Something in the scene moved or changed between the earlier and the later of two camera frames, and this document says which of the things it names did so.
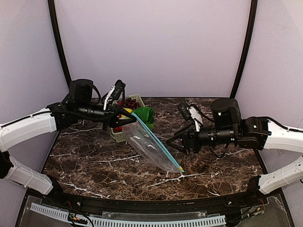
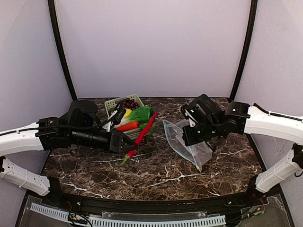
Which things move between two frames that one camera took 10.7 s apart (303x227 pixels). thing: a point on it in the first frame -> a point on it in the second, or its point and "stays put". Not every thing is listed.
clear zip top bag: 142,141 -> 198,154
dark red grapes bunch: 130,103 stays put
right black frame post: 253,10 stays put
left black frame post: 52,15 stays put
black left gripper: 113,116 -> 117,141
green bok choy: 147,114 stays put
